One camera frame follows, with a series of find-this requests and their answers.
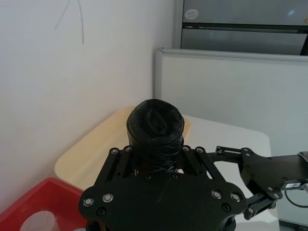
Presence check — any thin dark gripper cable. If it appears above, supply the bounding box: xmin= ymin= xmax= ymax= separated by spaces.
xmin=283 ymin=182 xmax=308 ymax=208

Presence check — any cream rounded board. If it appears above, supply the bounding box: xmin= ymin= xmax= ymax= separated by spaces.
xmin=54 ymin=106 xmax=193 ymax=191

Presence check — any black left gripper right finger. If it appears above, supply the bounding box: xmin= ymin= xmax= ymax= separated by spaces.
xmin=179 ymin=145 xmax=225 ymax=180

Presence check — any black plastic bag roll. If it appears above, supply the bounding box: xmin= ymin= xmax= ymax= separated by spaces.
xmin=126 ymin=98 xmax=186 ymax=174

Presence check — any grey office partition panel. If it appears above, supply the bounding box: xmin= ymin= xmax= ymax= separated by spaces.
xmin=153 ymin=47 xmax=308 ymax=231

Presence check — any white table cloth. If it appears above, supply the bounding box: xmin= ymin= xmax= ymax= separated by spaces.
xmin=179 ymin=115 xmax=280 ymax=231

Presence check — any red plastic bin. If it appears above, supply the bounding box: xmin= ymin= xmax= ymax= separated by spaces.
xmin=0 ymin=177 xmax=85 ymax=231

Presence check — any grey steel refrigerator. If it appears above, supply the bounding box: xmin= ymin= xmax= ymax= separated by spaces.
xmin=173 ymin=0 xmax=308 ymax=56

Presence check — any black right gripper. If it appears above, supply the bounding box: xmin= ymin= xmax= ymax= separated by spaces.
xmin=208 ymin=145 xmax=308 ymax=221

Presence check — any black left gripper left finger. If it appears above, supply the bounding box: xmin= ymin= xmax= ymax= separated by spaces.
xmin=95 ymin=145 xmax=137 ymax=185

